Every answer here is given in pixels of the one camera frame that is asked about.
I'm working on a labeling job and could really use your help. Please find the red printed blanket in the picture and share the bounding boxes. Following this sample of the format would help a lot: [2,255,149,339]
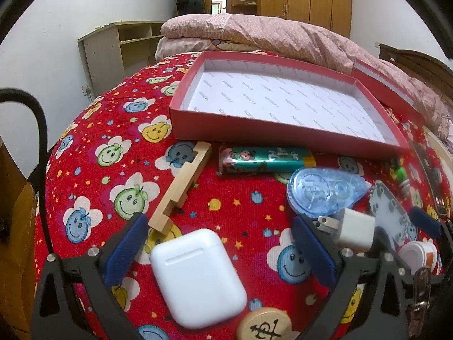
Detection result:
[33,51,453,340]

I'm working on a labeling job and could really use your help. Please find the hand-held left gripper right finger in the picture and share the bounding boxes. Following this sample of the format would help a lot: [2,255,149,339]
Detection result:
[291,215,416,340]

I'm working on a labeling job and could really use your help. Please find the red cardboard box tray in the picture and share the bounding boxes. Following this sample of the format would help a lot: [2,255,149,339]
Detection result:
[169,50,413,156]

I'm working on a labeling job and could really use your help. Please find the green printed packet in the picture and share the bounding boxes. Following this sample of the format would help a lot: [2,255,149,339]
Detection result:
[217,145,315,176]

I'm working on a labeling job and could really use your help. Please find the blue correction tape dispenser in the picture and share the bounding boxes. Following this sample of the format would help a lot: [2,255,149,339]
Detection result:
[286,166,369,218]

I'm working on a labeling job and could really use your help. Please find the wooden phone stand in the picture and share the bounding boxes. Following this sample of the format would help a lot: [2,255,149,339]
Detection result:
[148,141,213,236]

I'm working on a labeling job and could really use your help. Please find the beige shelf unit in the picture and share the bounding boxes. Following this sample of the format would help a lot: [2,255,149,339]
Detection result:
[78,20,175,96]

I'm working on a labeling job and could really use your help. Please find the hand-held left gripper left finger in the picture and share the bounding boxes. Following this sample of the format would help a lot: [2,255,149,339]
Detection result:
[31,212,149,340]

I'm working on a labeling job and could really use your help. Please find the beige printed bedsheet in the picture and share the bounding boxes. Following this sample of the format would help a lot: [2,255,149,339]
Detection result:
[423,127,453,185]

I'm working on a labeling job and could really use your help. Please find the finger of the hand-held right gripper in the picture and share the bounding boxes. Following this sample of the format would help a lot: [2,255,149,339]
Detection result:
[409,207,453,241]
[373,225,399,256]

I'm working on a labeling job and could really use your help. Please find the red cardboard box lid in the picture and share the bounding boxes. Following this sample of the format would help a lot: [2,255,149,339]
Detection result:
[352,57,427,128]

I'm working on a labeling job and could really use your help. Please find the brown wooden cabinet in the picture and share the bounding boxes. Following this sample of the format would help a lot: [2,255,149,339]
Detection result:
[0,138,39,340]

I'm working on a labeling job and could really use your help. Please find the black smartphone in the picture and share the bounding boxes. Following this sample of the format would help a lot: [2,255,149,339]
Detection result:
[411,140,452,218]

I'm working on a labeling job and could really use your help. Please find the pink quilt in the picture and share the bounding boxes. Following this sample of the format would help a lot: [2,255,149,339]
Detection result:
[155,13,453,139]

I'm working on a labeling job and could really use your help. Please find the wooden chess piece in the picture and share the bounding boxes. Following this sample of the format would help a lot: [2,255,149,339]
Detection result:
[236,307,294,340]

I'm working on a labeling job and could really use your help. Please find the white earbuds case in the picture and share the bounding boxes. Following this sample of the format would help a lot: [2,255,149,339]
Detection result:
[149,228,248,329]

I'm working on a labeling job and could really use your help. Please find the dark wooden headboard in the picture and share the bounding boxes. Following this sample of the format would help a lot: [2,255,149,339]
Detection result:
[379,42,453,107]

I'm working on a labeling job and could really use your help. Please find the white charger plug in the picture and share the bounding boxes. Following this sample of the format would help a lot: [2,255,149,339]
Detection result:
[317,207,376,256]

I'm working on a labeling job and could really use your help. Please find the black cable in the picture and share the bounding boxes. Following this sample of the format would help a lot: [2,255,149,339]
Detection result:
[0,88,54,252]

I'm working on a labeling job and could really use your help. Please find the white orange bottle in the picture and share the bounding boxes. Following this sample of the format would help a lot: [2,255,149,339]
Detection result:
[398,240,439,277]

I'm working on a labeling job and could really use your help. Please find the green toy figure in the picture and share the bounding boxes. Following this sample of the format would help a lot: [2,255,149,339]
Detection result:
[389,158,413,199]

